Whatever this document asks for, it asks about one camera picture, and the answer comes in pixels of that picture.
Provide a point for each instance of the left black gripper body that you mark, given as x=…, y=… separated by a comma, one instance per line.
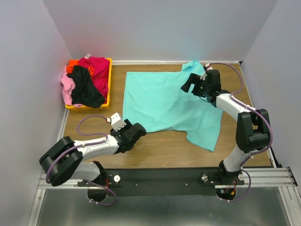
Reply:
x=125, y=128

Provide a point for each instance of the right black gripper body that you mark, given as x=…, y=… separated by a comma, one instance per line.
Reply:
x=206, y=89

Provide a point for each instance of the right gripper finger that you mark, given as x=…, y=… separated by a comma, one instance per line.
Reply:
x=192, y=80
x=197, y=90

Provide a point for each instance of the turquoise t shirt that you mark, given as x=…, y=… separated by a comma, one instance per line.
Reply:
x=155, y=100

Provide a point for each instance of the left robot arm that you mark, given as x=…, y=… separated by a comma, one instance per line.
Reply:
x=61, y=161

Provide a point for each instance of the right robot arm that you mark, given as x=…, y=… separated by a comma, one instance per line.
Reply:
x=253, y=131

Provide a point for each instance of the yellow plastic bin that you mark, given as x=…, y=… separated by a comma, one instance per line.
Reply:
x=107, y=99

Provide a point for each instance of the black t shirt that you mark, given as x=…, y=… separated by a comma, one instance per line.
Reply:
x=84, y=93

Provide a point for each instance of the magenta t shirt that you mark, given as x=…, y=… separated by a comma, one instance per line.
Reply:
x=101, y=74

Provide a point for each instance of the pink t shirt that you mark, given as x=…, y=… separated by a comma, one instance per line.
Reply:
x=68, y=86

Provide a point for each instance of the orange t shirt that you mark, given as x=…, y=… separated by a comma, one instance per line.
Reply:
x=73, y=62

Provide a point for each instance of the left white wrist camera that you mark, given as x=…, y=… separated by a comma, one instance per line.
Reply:
x=116, y=122

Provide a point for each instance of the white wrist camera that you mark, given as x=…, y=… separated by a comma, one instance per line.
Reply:
x=116, y=122
x=206, y=67

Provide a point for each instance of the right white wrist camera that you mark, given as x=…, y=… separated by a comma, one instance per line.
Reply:
x=206, y=67

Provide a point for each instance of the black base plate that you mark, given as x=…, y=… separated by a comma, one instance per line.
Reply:
x=168, y=181

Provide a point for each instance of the aluminium frame rail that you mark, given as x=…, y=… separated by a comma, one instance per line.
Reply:
x=90, y=186

